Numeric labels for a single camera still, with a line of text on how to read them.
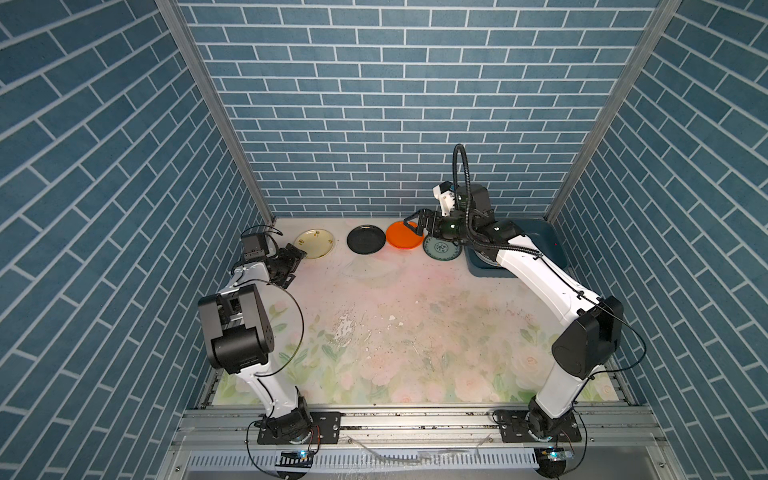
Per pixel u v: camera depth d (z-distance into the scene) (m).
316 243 1.12
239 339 0.50
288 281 0.91
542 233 1.14
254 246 0.76
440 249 1.12
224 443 0.72
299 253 0.89
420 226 0.70
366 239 1.14
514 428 0.74
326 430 0.73
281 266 0.87
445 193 0.72
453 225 0.68
